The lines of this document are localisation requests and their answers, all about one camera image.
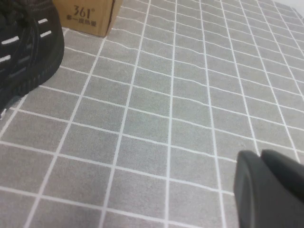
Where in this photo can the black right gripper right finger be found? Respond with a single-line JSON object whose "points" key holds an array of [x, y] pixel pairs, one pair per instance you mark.
{"points": [[287, 168]]}

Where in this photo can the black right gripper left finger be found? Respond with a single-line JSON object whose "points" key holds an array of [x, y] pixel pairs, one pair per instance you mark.
{"points": [[256, 194]]}

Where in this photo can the black sneaker white stripes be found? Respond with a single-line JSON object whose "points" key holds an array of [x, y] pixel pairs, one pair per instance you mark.
{"points": [[26, 54]]}

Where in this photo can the brown cardboard shoe box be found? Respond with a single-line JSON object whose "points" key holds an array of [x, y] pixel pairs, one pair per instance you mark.
{"points": [[83, 22]]}

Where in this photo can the grey white-grid tablecloth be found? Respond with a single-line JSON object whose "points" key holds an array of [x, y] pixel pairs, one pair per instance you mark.
{"points": [[166, 114]]}

